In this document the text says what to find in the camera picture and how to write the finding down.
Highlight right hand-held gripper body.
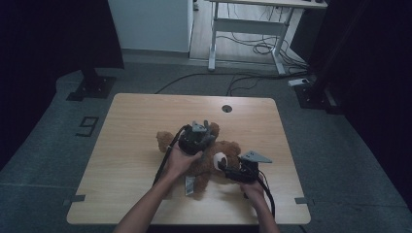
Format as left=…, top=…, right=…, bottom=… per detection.
left=237, top=150, right=273, bottom=184

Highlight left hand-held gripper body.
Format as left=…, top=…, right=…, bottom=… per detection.
left=178, top=120, right=208, bottom=156

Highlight brown teddy bear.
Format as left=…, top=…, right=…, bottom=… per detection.
left=155, top=121, right=243, bottom=200

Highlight person's right hand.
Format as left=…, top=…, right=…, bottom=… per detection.
left=239, top=176, right=265, bottom=202

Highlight person's left hand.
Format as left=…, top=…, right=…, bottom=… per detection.
left=165, top=142, right=204, bottom=182

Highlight grey tape piece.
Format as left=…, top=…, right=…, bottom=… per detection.
left=62, top=194, right=86, bottom=207
left=293, top=196, right=315, bottom=206

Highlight white power strip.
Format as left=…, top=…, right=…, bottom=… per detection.
left=288, top=78, right=311, bottom=87

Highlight white partition panel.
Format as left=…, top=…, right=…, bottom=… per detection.
left=107, top=0, right=194, bottom=53

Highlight dark curtain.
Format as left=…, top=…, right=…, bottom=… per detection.
left=306, top=0, right=412, bottom=213
left=0, top=0, right=125, bottom=170

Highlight left hand-held gripper cable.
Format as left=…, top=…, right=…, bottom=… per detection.
left=152, top=123, right=192, bottom=187

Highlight hand-held gripper cable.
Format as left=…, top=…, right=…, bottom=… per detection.
left=257, top=174, right=277, bottom=218
left=152, top=123, right=192, bottom=187

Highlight right hand-held gripper cable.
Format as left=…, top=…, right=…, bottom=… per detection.
left=257, top=174, right=277, bottom=218

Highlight long black floor cable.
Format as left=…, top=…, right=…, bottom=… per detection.
left=154, top=71, right=309, bottom=95

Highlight black stand base plate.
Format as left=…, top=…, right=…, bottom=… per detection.
left=65, top=67, right=118, bottom=102
left=293, top=75, right=345, bottom=116

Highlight tangled black cables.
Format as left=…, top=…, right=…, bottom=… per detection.
left=216, top=34, right=309, bottom=71

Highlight white metal frame desk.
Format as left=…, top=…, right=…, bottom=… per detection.
left=207, top=0, right=328, bottom=77

